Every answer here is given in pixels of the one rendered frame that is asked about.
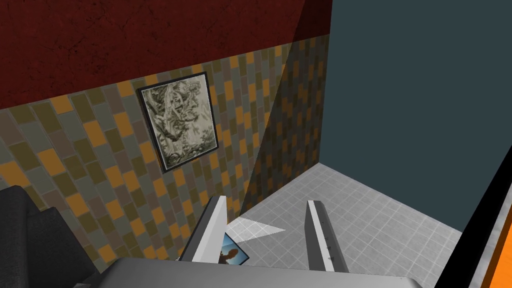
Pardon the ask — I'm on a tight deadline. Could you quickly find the blue picture with dark figure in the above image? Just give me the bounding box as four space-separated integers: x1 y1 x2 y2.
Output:
217 232 250 266

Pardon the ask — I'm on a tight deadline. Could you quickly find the black framed grey picture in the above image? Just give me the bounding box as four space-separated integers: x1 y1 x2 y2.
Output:
137 71 220 174

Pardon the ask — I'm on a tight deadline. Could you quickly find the dark grey sofa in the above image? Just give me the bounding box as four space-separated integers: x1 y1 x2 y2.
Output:
0 185 101 288

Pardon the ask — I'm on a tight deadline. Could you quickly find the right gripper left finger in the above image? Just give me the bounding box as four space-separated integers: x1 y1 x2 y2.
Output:
178 195 228 264

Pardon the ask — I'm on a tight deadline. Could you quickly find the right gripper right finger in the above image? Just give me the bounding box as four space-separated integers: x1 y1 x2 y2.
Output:
304 199 350 274

